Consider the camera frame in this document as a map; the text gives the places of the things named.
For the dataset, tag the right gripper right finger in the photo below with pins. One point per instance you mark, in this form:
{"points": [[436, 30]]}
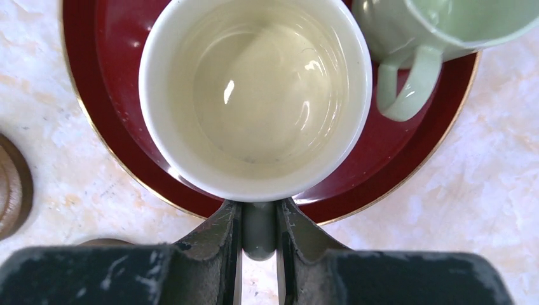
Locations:
{"points": [[314, 268]]}

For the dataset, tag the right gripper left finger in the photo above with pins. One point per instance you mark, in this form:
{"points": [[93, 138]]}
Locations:
{"points": [[201, 268]]}

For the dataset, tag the brown wooden coaster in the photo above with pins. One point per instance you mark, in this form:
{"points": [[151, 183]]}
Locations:
{"points": [[17, 188], [105, 242]]}

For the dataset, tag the cream yellow mug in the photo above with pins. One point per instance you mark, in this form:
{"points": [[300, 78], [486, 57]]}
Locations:
{"points": [[255, 101]]}

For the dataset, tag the light green cup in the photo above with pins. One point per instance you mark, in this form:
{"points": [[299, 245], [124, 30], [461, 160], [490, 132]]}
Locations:
{"points": [[410, 40]]}

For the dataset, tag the red round tray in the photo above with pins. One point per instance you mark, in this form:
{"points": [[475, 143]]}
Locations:
{"points": [[103, 43]]}

